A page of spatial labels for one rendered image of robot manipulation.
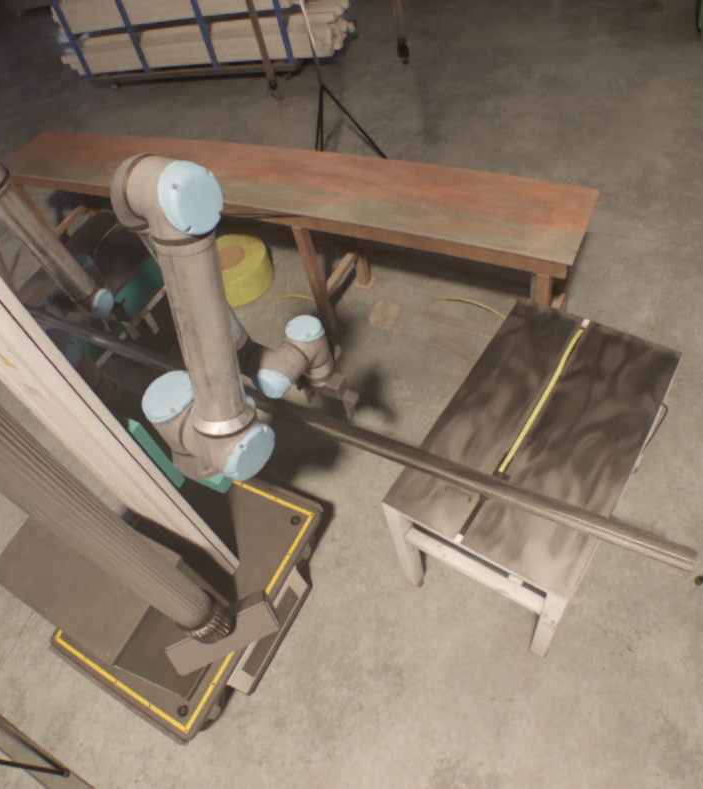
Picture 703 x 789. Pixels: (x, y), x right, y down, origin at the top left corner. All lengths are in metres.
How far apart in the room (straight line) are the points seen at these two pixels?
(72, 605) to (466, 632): 1.36
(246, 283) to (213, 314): 2.23
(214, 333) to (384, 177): 1.64
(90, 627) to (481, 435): 1.22
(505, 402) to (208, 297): 1.05
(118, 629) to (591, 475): 1.34
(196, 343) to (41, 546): 0.98
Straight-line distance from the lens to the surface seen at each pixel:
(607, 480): 1.78
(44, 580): 1.92
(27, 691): 2.91
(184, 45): 6.19
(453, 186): 2.59
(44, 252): 1.81
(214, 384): 1.27
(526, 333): 2.07
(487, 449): 1.80
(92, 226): 3.27
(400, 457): 1.79
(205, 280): 1.14
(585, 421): 1.88
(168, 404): 1.47
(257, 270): 3.42
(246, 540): 2.27
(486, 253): 2.32
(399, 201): 2.54
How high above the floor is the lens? 2.28
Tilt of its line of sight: 52 degrees down
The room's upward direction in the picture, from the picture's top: 19 degrees counter-clockwise
